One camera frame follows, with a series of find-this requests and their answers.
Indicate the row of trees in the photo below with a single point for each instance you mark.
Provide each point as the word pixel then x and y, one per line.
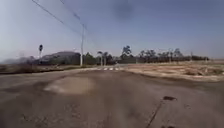
pixel 146 55

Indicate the tall pale pole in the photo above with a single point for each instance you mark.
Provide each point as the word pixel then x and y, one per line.
pixel 81 46

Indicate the grey asphalt road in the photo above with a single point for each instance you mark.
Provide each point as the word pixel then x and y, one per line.
pixel 110 100

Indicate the distant hill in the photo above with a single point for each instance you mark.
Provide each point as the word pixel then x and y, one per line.
pixel 61 56

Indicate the dark sign on pole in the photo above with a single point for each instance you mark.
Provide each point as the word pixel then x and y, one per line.
pixel 40 48

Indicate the dry grass verge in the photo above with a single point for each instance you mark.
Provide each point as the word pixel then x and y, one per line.
pixel 26 68

